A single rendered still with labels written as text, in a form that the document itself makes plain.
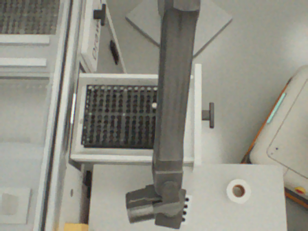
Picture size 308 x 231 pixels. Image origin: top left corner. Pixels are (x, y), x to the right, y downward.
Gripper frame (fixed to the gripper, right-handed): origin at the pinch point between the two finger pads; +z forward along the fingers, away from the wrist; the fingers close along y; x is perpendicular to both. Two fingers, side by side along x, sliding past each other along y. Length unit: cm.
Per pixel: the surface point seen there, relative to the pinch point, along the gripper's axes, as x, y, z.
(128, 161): -13.6, -10.1, -6.6
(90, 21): -33, -47, -12
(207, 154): 13, -43, 80
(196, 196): 7.0, -6.0, 5.1
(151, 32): -33, -112, 75
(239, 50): 22, -111, 78
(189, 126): 0.9, -24.6, -3.0
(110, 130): -19.8, -16.9, -8.9
